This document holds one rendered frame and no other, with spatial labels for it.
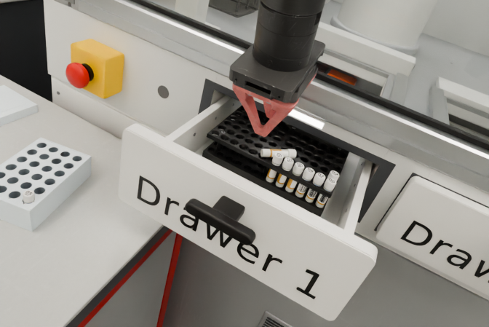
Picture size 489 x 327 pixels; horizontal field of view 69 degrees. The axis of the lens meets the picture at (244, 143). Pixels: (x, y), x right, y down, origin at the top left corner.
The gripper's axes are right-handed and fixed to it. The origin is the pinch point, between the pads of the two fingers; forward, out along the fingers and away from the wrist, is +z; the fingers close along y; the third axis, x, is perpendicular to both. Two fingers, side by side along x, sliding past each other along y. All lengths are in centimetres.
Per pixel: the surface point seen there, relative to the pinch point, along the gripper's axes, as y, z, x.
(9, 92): -3, 16, 47
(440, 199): 5.4, 5.8, -22.4
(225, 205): -12.0, 1.4, -1.3
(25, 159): -13.6, 12.0, 29.1
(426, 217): 4.6, 8.9, -22.3
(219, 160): -2.2, 8.1, 4.8
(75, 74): -0.8, 6.1, 31.0
